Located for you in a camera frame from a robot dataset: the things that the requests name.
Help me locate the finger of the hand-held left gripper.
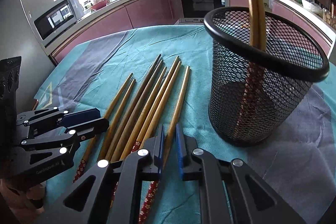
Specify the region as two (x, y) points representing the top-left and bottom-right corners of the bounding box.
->
(16, 106), (101, 132)
(20, 118), (110, 153)

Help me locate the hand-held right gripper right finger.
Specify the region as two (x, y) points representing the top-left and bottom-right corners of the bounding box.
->
(175, 123), (307, 224)

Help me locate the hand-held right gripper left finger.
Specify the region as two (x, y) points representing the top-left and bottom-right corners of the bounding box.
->
(34, 124), (166, 224)

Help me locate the bunch of wooden chopsticks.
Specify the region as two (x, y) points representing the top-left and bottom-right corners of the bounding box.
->
(73, 54), (183, 210)

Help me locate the wooden chopstick floral red handle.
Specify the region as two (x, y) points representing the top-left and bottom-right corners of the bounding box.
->
(236, 0), (267, 135)
(234, 0), (259, 135)
(138, 66), (190, 224)

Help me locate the black mesh utensil holder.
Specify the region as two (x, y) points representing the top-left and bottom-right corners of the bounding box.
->
(203, 7), (330, 147)

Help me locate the person's left hand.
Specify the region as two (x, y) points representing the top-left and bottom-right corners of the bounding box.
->
(22, 181), (46, 212)

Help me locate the silver microwave oven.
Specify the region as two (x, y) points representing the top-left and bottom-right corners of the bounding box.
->
(34, 0), (85, 41)

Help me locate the teal grey tablecloth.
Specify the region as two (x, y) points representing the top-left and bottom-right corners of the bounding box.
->
(34, 25), (336, 224)

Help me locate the red bowl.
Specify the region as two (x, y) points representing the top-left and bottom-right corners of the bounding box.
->
(91, 0), (109, 10)

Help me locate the pink kitchen cabinet run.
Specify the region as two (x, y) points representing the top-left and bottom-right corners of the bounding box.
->
(229, 0), (334, 51)
(50, 0), (181, 62)

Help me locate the black built-in oven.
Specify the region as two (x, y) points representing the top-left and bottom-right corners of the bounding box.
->
(178, 0), (229, 19)

